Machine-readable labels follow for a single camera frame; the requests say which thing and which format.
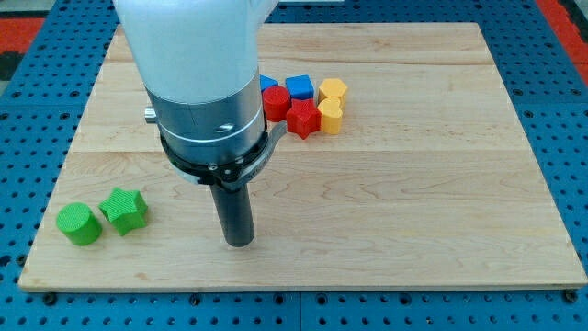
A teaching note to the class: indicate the blue block behind arm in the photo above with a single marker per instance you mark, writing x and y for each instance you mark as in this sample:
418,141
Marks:
266,82

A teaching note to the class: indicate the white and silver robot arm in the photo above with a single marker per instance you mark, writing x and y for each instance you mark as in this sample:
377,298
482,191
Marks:
199,64

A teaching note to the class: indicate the red star block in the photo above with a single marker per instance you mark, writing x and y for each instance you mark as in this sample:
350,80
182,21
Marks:
303,118

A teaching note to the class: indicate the yellow heart block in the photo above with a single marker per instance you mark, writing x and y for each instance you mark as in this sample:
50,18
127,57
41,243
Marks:
332,115

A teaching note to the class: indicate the red cylinder block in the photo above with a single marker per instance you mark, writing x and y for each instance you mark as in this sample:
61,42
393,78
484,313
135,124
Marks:
276,103

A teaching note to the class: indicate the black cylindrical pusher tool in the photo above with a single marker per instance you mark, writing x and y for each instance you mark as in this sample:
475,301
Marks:
235,214

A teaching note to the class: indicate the blue cube block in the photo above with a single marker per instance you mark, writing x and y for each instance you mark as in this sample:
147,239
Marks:
300,87

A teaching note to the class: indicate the yellow hexagon block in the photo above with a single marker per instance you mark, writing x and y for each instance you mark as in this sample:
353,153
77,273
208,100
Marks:
333,87

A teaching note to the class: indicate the wooden board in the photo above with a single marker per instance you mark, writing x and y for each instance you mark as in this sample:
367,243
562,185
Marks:
431,184

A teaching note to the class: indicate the green star block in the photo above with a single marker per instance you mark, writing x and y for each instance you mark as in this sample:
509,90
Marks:
125,210

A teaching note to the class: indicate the green cylinder block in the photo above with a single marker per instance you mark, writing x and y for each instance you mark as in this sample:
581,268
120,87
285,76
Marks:
78,223

